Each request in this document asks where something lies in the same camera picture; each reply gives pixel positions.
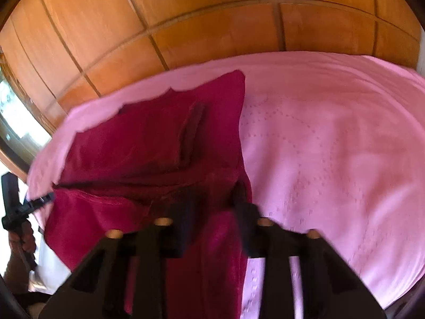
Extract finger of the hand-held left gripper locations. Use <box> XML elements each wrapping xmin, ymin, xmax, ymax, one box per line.
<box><xmin>25</xmin><ymin>191</ymin><xmax>56</xmax><ymax>211</ymax></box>

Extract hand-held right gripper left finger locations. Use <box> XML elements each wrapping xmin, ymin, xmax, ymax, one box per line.
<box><xmin>40</xmin><ymin>203</ymin><xmax>200</xmax><ymax>319</ymax></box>

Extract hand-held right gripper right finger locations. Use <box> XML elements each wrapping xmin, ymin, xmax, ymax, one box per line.
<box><xmin>231</xmin><ymin>179</ymin><xmax>387</xmax><ymax>319</ymax></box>

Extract maroon velvet garment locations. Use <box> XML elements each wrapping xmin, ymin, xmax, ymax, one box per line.
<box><xmin>44</xmin><ymin>70</ymin><xmax>253</xmax><ymax>319</ymax></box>

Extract person's left hand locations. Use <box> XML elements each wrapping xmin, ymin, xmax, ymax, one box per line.
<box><xmin>7</xmin><ymin>221</ymin><xmax>37</xmax><ymax>255</ymax></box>

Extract pink bed sheet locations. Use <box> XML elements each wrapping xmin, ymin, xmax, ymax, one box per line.
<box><xmin>26</xmin><ymin>51</ymin><xmax>425</xmax><ymax>319</ymax></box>

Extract wooden panelled wardrobe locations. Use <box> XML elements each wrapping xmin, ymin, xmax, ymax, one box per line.
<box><xmin>0</xmin><ymin>0</ymin><xmax>425</xmax><ymax>133</ymax></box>

